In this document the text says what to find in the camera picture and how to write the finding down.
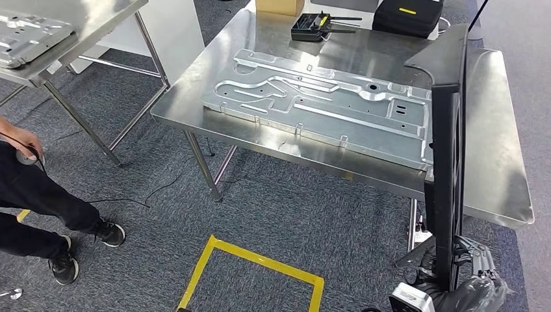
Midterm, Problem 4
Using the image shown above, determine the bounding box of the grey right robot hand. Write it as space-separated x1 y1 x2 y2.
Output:
415 235 511 312

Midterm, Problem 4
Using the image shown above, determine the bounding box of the person's left hand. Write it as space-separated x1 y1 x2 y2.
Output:
0 122 44 160

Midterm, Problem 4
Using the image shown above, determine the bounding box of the handheld controller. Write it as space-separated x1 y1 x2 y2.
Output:
16 146 45 166

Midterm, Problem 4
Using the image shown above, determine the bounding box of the black plastic plate part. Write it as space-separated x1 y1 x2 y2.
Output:
404 23 470 293

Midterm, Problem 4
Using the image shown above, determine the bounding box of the steel workbench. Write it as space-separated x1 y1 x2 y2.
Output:
150 8 535 255

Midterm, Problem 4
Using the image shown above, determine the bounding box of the person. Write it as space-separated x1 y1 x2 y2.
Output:
0 116 127 286

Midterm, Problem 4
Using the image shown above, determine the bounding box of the stamped metal plate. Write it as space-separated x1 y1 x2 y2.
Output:
0 10 75 70
201 48 435 171

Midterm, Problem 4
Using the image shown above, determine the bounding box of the steel table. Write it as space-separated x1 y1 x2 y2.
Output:
0 0 171 168

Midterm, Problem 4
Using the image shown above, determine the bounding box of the white panel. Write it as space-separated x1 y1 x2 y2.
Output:
68 0 205 85

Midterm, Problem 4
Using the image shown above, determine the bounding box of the thin black pole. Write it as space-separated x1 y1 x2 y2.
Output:
468 0 490 33

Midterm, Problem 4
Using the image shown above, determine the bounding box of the black case yellow label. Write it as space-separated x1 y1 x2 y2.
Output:
372 0 444 40

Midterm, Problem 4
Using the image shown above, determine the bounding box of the cardboard box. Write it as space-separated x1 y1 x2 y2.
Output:
255 0 305 17

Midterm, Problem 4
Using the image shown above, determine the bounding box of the black device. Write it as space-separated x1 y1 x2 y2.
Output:
290 12 363 43

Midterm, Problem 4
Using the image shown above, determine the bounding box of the dark grey flat panel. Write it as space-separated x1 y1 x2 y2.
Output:
309 0 379 13

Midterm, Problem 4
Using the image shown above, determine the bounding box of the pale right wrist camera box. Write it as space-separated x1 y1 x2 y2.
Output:
389 281 435 312

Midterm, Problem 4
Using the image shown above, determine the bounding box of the black controller cable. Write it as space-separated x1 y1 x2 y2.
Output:
0 132 216 209

